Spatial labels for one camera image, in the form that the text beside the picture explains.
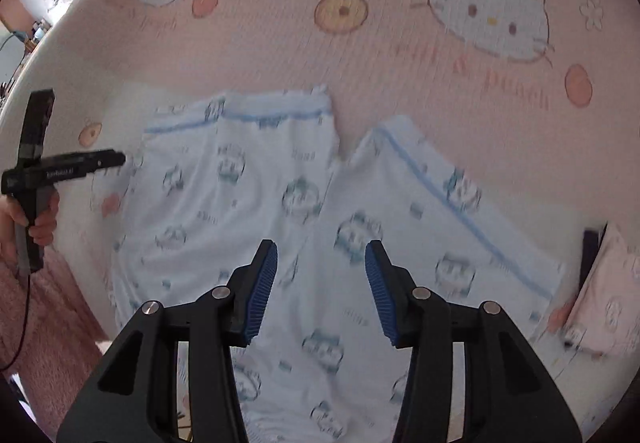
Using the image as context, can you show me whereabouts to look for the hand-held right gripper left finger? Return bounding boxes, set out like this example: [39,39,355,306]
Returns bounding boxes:
[56,239,279,443]

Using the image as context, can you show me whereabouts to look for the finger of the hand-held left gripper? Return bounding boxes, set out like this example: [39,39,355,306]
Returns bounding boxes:
[87,149,127,170]

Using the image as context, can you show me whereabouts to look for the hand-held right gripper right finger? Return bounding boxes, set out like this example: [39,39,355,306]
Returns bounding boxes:
[364,239,583,443]

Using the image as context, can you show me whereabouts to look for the light blue printed pajama pants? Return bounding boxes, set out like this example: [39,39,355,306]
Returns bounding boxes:
[110,84,566,443]

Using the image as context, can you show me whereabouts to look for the person's left hand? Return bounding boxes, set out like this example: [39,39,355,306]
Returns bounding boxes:
[0,195,60,269]

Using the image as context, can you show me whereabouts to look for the pink fluffy fabric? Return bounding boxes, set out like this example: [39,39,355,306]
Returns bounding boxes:
[0,250,108,429]

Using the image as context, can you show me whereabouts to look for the dark navy folded garment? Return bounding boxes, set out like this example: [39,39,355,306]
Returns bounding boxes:
[580,222,610,294]

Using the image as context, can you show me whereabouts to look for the pink cat printed blanket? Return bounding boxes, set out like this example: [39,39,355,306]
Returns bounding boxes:
[0,0,640,429]

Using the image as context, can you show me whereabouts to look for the pink folded printed garment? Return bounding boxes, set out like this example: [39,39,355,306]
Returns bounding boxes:
[565,223,640,359]

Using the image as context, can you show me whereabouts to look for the dark cable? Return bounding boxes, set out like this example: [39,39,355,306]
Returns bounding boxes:
[0,268,37,374]

